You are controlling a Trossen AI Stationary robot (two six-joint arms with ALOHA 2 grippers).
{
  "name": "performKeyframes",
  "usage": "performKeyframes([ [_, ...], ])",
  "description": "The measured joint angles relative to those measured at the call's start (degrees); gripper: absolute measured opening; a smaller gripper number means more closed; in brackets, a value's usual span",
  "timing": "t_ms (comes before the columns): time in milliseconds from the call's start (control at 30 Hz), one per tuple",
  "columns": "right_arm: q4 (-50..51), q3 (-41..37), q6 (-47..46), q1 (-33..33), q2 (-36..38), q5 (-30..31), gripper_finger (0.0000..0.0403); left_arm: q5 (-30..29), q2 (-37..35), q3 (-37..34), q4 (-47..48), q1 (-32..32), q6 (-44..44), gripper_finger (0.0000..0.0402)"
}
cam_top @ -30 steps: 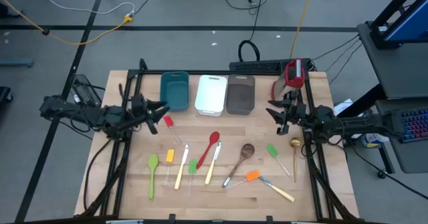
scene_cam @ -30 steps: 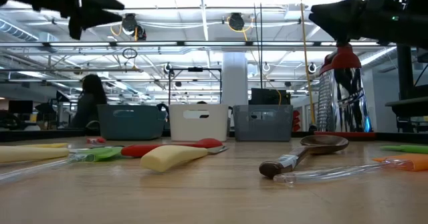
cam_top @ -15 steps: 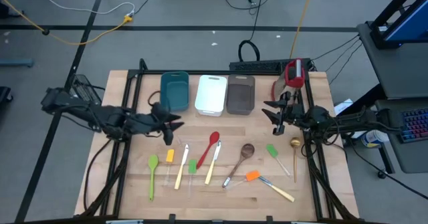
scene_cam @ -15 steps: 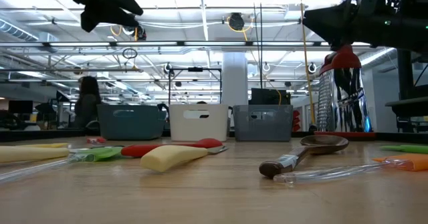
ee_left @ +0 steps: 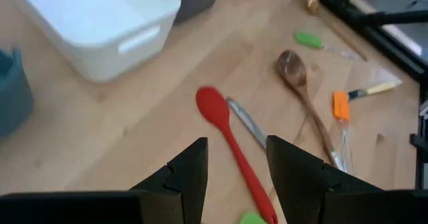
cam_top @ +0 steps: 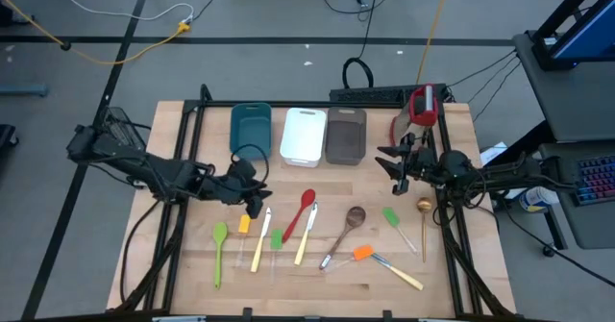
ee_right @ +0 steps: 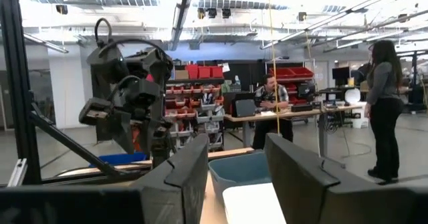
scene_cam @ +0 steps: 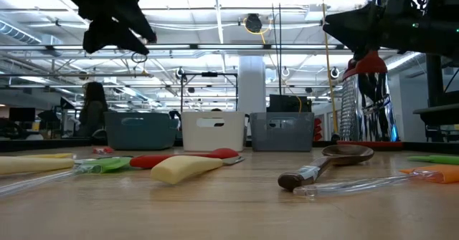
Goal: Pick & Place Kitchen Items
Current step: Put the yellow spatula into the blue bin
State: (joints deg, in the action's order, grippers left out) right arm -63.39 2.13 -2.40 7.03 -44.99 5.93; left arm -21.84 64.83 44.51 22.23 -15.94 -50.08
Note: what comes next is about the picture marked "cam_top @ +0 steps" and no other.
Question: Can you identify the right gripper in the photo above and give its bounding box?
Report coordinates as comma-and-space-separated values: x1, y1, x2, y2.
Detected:
376, 133, 441, 196

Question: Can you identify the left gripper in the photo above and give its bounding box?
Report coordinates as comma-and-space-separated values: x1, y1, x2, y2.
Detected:
213, 161, 274, 220

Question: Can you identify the yellow spatula clear handle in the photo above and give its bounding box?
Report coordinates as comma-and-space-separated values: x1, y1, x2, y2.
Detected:
234, 213, 252, 269

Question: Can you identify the red silicone spoon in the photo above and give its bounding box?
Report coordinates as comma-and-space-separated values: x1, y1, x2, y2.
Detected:
282, 188, 317, 244

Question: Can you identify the green spatula clear handle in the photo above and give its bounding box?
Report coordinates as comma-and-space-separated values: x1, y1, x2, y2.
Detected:
381, 207, 419, 255
269, 229, 284, 285

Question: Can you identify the gold metal spoon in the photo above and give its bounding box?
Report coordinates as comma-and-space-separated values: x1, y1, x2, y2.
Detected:
415, 196, 433, 264

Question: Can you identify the grey plastic bin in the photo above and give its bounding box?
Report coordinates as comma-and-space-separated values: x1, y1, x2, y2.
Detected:
324, 106, 368, 166

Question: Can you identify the lime green silicone spoon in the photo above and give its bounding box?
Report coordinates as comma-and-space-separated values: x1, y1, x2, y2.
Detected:
212, 221, 230, 290

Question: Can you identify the cream-handled table knife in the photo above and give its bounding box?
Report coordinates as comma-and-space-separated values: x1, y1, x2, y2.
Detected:
371, 252, 425, 292
293, 202, 319, 267
250, 207, 273, 274

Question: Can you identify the dark wooden spoon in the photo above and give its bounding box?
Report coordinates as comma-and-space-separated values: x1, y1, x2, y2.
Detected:
318, 206, 367, 271

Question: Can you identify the teal plastic bin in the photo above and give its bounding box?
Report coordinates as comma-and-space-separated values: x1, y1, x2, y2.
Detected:
229, 102, 273, 162

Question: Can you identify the white plastic bin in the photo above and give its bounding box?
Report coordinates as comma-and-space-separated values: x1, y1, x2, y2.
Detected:
279, 107, 328, 168

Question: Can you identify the orange spatula clear handle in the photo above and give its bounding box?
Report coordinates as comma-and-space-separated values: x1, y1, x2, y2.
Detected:
326, 244, 375, 273

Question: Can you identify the black power strip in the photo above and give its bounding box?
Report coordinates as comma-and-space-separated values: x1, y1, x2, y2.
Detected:
329, 84, 448, 105

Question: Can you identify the white paper sheet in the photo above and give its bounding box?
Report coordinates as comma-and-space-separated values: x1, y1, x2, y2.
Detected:
479, 141, 525, 201

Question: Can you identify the black mesh controller box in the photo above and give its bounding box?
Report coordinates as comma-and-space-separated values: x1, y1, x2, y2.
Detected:
102, 106, 148, 150

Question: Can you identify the grey computer desk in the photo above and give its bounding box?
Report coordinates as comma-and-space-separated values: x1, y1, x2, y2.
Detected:
482, 0, 615, 259

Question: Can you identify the rainbow backlit keyboard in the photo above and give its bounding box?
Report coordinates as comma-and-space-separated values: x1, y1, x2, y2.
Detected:
574, 154, 615, 207

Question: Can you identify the black computer monitor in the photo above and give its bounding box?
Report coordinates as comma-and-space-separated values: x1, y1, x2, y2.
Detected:
550, 0, 615, 66

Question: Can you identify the grey metal table foot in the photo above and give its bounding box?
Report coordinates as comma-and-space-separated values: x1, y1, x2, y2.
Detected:
0, 84, 50, 98

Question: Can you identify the black chair caster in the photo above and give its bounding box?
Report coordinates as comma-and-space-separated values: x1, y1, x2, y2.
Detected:
0, 123, 20, 149

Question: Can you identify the person's shoe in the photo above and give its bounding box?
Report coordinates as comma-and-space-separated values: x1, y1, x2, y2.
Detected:
0, 2, 35, 28

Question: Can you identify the red-handled steel box grater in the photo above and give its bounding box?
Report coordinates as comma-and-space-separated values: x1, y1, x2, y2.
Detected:
388, 83, 440, 148

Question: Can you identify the black coiled cable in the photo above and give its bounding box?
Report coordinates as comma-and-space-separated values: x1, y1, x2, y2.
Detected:
341, 0, 383, 90

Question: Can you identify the orange-yellow cable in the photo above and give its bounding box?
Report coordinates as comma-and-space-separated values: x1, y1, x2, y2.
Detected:
415, 0, 455, 86

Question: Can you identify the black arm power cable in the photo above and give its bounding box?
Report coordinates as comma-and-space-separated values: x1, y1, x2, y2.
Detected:
118, 199, 162, 304

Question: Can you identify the yellow extension cable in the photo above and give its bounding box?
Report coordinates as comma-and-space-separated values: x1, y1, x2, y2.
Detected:
0, 0, 191, 67

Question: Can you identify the black floor cable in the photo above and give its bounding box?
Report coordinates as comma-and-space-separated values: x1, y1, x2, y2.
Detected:
499, 206, 615, 287

